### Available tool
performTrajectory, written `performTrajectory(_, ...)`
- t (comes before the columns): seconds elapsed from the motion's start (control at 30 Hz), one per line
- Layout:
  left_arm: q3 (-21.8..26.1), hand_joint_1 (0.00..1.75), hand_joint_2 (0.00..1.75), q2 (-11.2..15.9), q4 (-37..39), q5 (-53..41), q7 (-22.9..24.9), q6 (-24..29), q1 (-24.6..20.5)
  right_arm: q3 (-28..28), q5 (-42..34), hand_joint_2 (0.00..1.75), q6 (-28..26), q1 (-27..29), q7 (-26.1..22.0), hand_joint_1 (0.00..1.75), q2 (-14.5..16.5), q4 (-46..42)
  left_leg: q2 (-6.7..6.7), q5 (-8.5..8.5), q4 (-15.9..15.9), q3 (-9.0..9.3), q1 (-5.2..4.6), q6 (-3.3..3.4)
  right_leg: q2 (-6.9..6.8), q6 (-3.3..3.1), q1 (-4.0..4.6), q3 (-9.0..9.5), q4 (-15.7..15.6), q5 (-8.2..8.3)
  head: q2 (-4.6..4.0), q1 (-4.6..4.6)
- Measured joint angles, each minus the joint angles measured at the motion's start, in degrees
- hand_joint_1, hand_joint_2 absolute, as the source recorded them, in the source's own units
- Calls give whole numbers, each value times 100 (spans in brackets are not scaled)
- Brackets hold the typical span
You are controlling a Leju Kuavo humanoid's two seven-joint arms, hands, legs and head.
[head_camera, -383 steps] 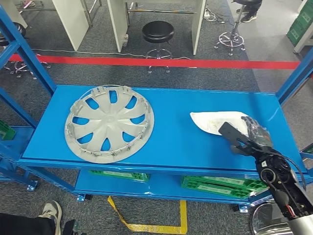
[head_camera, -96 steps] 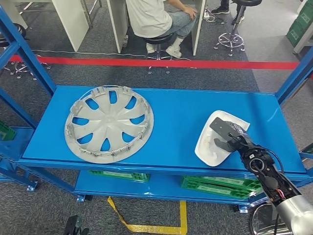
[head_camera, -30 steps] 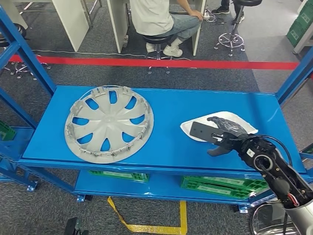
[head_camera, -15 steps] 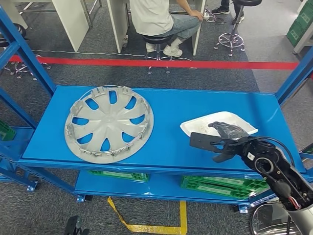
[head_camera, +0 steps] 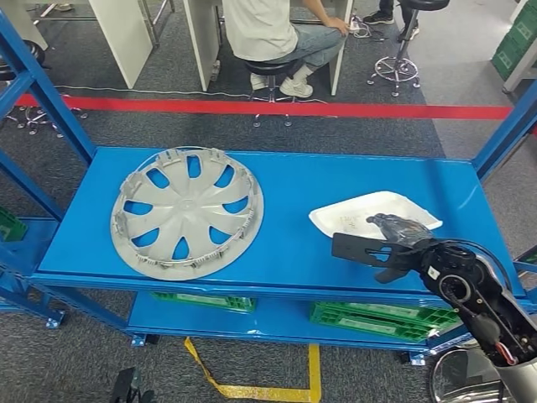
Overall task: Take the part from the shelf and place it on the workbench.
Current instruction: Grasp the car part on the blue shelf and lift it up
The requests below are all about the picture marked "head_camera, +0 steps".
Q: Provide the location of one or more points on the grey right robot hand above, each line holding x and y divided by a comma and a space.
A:
405, 231

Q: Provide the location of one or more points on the white plastic car part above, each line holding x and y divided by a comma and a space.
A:
348, 217

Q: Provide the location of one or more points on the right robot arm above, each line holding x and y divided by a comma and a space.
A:
474, 300

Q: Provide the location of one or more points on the blue metal shelf rack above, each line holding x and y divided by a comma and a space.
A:
29, 244
285, 222

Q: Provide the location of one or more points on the green plastic crate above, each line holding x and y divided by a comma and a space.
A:
377, 325
210, 302
10, 225
511, 50

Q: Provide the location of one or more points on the chrome round base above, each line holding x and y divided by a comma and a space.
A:
449, 378

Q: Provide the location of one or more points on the yellow floor tape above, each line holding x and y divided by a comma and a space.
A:
314, 372

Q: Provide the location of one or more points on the black round stool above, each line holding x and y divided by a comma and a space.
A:
405, 39
37, 53
268, 68

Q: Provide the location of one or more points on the white power strip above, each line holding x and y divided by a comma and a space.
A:
360, 28

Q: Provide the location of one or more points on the person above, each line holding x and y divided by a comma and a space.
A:
377, 18
260, 28

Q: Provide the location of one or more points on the white table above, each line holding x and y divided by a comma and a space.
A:
522, 69

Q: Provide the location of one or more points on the silver wheel hubcap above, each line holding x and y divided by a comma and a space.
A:
185, 206

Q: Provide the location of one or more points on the white desk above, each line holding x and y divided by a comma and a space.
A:
201, 44
21, 22
121, 39

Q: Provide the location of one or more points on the red barrier tape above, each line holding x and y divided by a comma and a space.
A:
167, 105

